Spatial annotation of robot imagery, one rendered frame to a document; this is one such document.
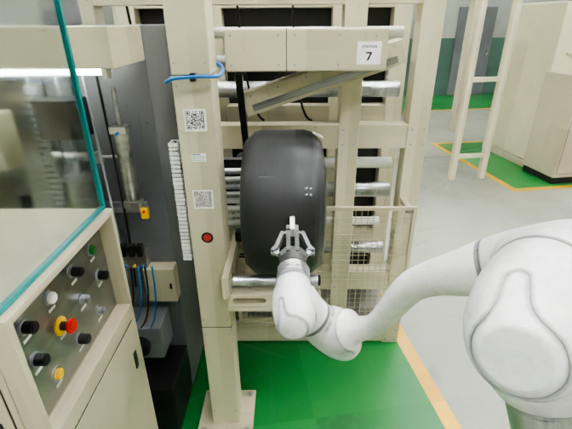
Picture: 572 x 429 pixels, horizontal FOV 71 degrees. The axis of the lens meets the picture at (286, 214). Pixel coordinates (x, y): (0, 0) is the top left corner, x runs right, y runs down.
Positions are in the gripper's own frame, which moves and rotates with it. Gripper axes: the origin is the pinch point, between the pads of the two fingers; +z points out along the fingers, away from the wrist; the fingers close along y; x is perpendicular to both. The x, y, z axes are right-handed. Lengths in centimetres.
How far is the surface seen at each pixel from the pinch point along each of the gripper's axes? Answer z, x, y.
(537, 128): 378, 119, -311
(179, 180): 24.9, -2.9, 40.7
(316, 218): 5.5, 0.7, -7.8
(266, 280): 11.4, 33.5, 9.5
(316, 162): 18.2, -13.3, -8.0
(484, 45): 998, 141, -502
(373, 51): 55, -40, -30
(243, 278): 11.9, 33.1, 18.4
